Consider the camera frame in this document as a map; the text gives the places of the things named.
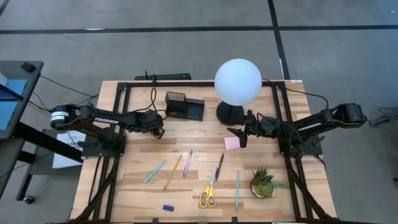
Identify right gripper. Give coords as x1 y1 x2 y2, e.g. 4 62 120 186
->
226 109 280 149

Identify pink sticky note pad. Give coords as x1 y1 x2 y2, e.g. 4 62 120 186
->
224 136 242 152

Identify teal pen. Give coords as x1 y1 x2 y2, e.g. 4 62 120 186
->
143 159 167 184

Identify black mesh desk organizer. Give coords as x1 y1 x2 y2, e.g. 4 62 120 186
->
164 91 205 121

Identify yellow pencil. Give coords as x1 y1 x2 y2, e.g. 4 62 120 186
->
163 154 183 191

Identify purple pen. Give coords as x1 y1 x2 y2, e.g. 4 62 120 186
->
182 149 193 179

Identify white globe table lamp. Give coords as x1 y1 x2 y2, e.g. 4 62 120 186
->
213 58 263 126

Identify dark brown pen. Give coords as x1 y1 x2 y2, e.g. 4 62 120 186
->
215 153 225 182

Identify small potted succulent plant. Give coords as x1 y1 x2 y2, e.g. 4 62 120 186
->
250 166 290 199

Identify long teal pencil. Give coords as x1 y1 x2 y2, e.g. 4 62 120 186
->
235 170 240 213

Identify yellow handled scissors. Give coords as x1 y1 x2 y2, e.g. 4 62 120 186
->
199 167 218 209

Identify black box with antenna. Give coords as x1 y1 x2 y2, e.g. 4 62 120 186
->
134 70 193 81

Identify white paper sheet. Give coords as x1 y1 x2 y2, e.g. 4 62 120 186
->
52 130 86 169

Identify dark grey side desk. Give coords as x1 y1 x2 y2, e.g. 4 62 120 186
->
0 60 83 202

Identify blue screen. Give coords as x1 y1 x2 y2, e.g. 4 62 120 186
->
0 79 28 131

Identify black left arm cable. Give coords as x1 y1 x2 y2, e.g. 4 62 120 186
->
130 86 168 121

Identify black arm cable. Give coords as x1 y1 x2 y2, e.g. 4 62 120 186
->
262 79 330 114
130 86 168 121

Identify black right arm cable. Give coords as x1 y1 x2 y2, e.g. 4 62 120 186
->
262 79 330 114

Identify black floor cable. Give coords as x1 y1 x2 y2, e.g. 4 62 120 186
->
39 75 99 98

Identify black power adapter with cable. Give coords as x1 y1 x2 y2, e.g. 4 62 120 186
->
369 107 398 128

